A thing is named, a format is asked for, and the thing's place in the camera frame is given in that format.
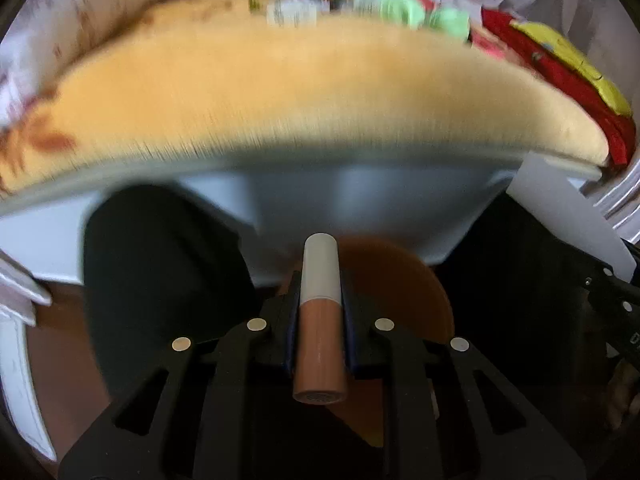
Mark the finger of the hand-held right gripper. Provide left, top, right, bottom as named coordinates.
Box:
left=580, top=259, right=640, bottom=347

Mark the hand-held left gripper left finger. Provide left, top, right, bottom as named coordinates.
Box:
left=59, top=274, right=302, bottom=480

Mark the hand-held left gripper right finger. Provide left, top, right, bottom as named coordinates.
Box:
left=340, top=280, right=586, bottom=480

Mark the makeup tube with white cap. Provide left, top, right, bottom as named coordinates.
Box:
left=291, top=232, right=349, bottom=405

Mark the person's right hand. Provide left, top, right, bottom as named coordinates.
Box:
left=606, top=362, right=640, bottom=431

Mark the brown round container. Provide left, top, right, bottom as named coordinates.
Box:
left=327, top=237, right=456, bottom=448

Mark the dark cloth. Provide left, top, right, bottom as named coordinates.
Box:
left=82, top=184, right=258, bottom=401

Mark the floral fleece blanket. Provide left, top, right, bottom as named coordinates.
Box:
left=0, top=0, right=611, bottom=196

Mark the red cloth with yellow print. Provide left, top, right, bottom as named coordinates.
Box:
left=481, top=9, right=637, bottom=167

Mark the white furniture piece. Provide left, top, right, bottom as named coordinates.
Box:
left=0, top=247, right=57, bottom=461

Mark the white small bottle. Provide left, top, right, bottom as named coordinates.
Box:
left=266, top=0, right=320, bottom=28

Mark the mint green container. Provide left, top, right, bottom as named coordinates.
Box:
left=378, top=0, right=427, bottom=28
left=429, top=6, right=472, bottom=40

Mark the white floral curtain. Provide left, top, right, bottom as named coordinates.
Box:
left=0, top=0, right=226, bottom=131

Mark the white bed frame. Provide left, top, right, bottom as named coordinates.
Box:
left=0, top=160, right=601, bottom=291

